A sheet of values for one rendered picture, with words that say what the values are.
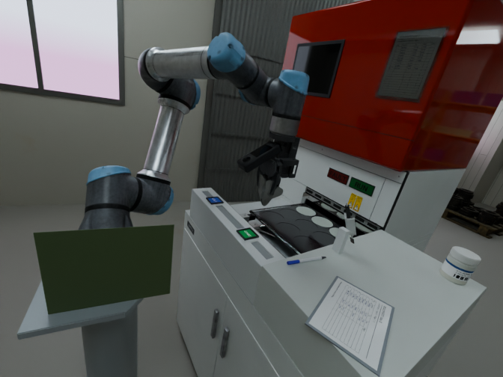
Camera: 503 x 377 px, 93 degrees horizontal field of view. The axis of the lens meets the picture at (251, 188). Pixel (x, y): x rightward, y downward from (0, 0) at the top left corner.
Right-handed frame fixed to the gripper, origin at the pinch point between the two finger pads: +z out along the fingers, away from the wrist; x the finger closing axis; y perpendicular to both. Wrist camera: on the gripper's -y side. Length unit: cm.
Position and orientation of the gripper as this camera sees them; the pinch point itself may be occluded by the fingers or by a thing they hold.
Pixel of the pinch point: (262, 201)
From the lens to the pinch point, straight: 70.2
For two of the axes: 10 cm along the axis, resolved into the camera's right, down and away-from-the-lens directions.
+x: -5.3, -3.9, 7.5
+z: -1.7, 9.2, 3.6
